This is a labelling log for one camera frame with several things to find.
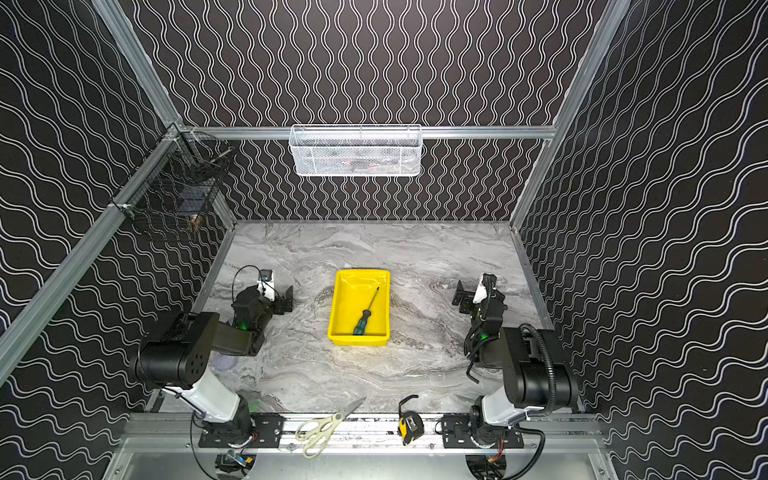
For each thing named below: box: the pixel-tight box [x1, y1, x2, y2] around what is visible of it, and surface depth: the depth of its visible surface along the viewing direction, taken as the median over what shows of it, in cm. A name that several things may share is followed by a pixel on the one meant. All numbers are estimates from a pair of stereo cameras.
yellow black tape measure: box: [398, 395, 425, 446], surface depth 74 cm
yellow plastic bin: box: [328, 269, 391, 346], surface depth 94 cm
